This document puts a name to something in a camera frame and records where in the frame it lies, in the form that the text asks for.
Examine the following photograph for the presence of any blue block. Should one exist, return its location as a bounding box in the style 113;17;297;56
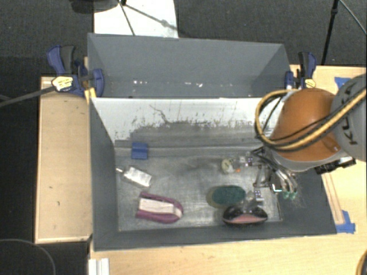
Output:
131;142;149;160

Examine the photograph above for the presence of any black cylinder on white bracket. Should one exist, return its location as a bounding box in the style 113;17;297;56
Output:
314;156;357;175

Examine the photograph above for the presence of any grey metal bin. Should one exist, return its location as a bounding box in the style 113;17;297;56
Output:
87;33;338;252

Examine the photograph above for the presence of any black and pink oval thing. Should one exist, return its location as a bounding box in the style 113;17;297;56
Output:
222;205;269;226

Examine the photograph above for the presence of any green round scouring pad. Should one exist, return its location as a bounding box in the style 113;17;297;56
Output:
205;184;247;209

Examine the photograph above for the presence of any pale wood board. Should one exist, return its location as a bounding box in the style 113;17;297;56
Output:
34;76;94;245

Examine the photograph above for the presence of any small pale round thing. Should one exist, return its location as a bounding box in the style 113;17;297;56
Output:
220;158;235;174

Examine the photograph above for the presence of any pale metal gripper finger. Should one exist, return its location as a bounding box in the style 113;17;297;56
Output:
233;155;255;169
242;190;264;213

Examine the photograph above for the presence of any purple and white pouch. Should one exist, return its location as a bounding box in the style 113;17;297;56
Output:
134;191;184;225

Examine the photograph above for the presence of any clear plastic bottle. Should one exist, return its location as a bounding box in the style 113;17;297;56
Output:
116;166;153;188

